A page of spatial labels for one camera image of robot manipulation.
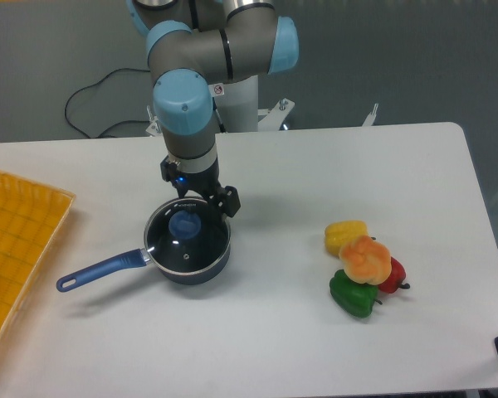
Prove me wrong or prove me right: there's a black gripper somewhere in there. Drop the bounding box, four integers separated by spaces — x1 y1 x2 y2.
160 157 241 221

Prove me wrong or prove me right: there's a glass lid blue knob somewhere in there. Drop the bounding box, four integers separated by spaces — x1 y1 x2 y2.
144 197 231 284

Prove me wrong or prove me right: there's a blue saucepan with handle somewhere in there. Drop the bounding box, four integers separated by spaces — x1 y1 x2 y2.
56 196 232 293

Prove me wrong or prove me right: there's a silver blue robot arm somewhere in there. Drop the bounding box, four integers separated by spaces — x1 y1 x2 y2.
126 1 300 219

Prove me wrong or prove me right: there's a yellow bell pepper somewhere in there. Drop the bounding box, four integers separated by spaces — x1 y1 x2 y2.
325 220 368 256

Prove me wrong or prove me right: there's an orange bell pepper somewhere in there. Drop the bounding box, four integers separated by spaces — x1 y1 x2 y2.
339 235 392 285

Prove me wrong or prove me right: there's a yellow plastic basket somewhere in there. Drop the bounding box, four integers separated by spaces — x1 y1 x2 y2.
0 171 76 340

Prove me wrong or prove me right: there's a green bell pepper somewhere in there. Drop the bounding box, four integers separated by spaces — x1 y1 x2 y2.
329 269 380 318

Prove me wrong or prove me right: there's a red bell pepper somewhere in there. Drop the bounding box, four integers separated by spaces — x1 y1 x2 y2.
378 257 410 294

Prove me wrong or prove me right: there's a white base bracket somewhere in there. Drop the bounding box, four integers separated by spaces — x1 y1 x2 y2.
144 98 379 137

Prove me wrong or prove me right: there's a black floor cable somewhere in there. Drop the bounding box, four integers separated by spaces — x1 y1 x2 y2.
63 68 153 139

